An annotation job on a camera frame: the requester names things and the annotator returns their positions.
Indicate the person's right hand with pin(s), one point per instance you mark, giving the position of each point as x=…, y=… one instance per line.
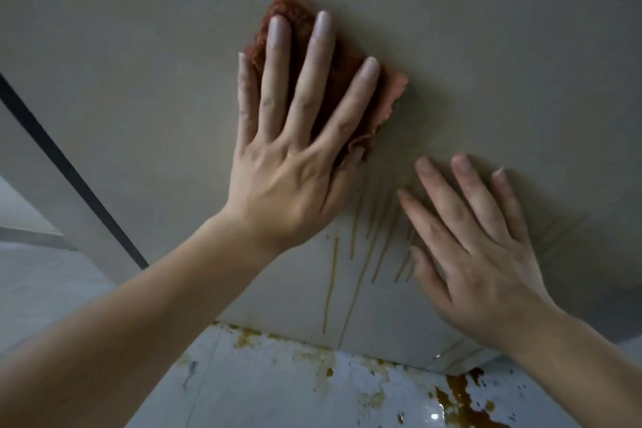
x=489, y=272

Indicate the person's left hand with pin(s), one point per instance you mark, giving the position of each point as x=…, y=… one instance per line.
x=281, y=177

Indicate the person's right little finger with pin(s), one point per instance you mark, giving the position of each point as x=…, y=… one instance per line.
x=509, y=202

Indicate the person's left little finger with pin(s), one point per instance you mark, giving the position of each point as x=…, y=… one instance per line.
x=244, y=101

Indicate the person's right thumb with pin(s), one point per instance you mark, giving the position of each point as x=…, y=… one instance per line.
x=426, y=272

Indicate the person's right middle finger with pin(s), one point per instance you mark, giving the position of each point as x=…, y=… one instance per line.
x=449, y=197

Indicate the person's left middle finger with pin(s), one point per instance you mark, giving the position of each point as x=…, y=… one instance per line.
x=311, y=76

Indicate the person's left thumb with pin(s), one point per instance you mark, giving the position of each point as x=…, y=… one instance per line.
x=351, y=167

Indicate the reddish brown cleaning cloth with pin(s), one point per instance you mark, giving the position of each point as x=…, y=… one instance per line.
x=346, y=61

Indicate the person's right forearm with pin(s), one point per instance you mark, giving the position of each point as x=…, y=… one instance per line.
x=587, y=372

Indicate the person's left forearm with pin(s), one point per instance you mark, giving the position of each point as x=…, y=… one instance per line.
x=125, y=332

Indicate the brown liquid spill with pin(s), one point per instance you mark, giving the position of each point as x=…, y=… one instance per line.
x=459, y=400

